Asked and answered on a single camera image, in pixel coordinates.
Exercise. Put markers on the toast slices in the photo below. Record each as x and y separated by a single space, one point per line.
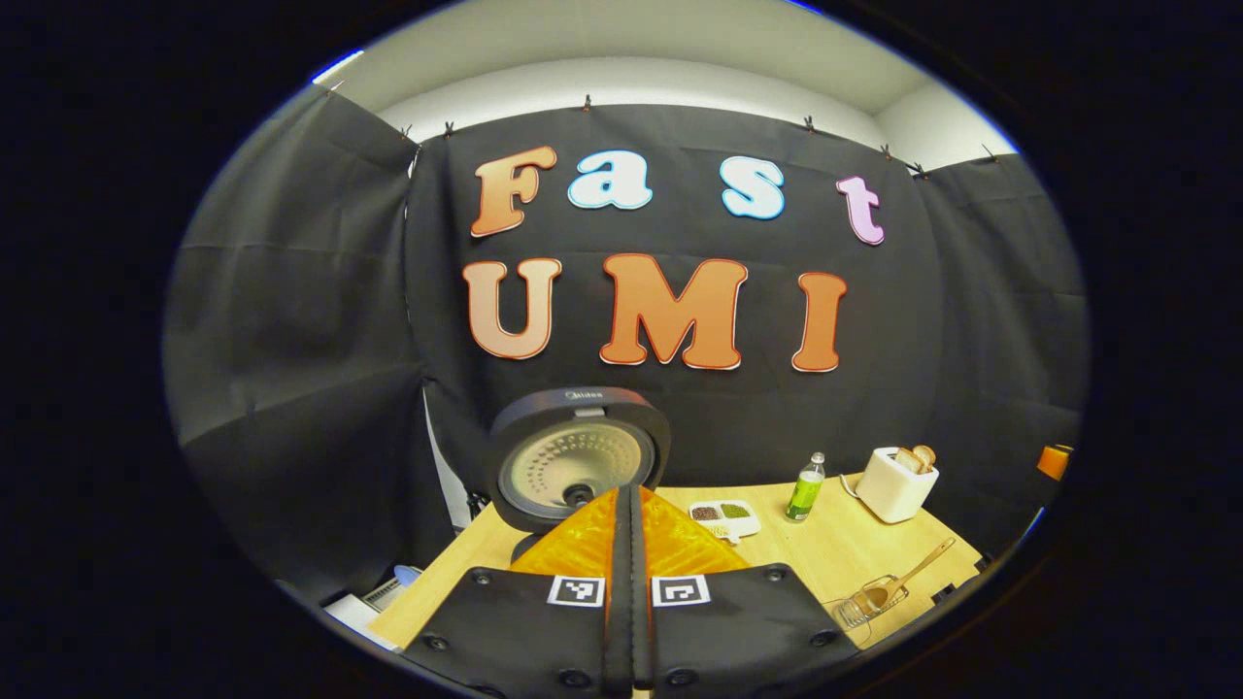
918 458

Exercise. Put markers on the white plastic box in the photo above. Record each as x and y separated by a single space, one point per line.
359 614

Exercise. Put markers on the green drink bottle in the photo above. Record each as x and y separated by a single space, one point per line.
804 490

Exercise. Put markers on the clear chopstick holder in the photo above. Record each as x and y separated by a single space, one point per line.
859 607

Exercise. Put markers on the dark grey rice cooker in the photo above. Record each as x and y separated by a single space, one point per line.
573 456

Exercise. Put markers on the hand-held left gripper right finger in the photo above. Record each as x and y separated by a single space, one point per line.
643 631

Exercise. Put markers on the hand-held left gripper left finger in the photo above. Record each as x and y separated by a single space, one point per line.
618 631

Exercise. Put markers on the white toaster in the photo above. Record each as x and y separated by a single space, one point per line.
891 490

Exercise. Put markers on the wooden spoon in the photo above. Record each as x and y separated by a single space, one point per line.
918 573

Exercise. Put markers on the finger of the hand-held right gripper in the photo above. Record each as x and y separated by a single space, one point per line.
1054 462

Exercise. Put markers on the white divided bean dish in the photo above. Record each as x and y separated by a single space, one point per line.
723 515

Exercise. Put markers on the pale blue object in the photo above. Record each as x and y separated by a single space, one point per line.
408 575

